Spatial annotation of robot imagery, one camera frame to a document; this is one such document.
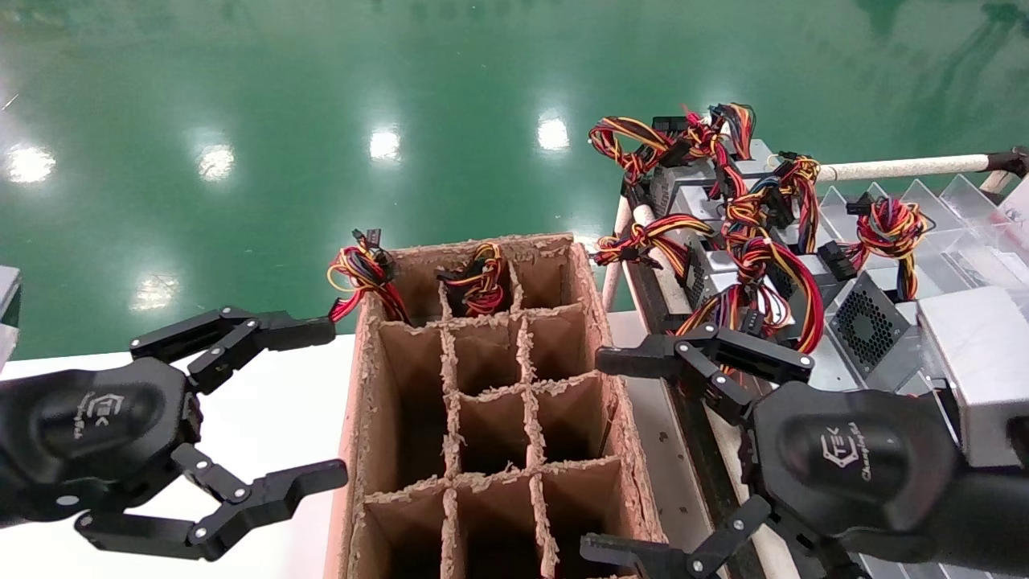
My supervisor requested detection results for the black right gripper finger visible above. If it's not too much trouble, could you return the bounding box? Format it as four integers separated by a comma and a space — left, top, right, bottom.
579, 495, 845, 579

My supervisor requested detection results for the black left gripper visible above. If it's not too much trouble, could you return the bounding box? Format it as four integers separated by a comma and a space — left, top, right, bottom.
0, 306, 349, 562

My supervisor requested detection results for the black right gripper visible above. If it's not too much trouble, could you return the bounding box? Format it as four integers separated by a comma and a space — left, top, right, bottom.
595, 323, 978, 560

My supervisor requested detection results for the brown cardboard box with dividers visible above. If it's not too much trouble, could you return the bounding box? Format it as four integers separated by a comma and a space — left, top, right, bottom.
326, 233, 668, 579

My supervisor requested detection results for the clear plastic divider tray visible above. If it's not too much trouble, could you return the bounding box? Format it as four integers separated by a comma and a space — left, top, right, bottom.
816, 173, 1029, 579

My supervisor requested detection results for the black pipe joint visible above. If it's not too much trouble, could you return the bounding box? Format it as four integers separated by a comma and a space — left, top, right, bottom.
987, 146, 1029, 179

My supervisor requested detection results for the black rack rail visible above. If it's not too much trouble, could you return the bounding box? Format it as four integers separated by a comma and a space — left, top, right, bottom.
623, 181, 765, 579

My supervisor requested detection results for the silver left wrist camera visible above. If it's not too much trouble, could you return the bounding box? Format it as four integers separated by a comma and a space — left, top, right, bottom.
0, 265, 23, 372

